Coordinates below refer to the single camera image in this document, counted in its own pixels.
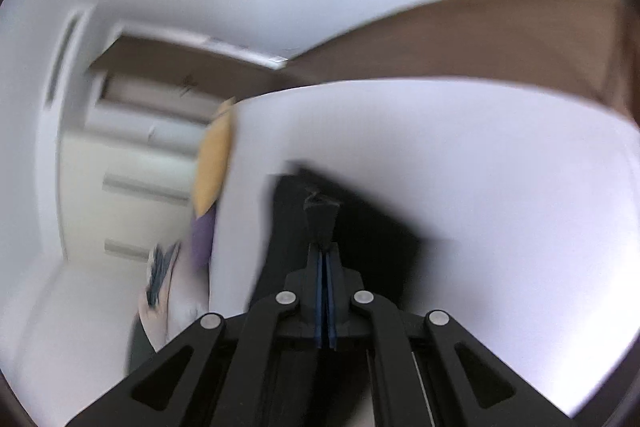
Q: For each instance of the dark grey padded headboard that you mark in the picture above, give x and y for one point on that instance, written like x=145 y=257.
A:
x=142 y=352

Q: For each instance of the brown door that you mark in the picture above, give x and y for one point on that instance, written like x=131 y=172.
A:
x=160 y=57

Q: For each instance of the black denim pants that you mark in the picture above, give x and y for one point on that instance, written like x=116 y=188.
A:
x=360 y=227

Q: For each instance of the purple pillow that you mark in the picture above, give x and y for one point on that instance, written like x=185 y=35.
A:
x=202 y=239

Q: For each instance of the white wardrobe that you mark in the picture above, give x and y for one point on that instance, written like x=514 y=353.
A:
x=125 y=147

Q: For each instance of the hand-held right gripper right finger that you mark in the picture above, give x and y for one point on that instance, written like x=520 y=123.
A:
x=330 y=302

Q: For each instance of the bed with white sheet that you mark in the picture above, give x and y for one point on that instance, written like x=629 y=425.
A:
x=500 y=207

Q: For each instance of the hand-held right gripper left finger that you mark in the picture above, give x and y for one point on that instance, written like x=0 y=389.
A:
x=317 y=302

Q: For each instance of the yellow pillow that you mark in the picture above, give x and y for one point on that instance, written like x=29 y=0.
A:
x=212 y=162

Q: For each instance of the folded beige duvet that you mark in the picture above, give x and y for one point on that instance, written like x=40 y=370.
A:
x=180 y=302

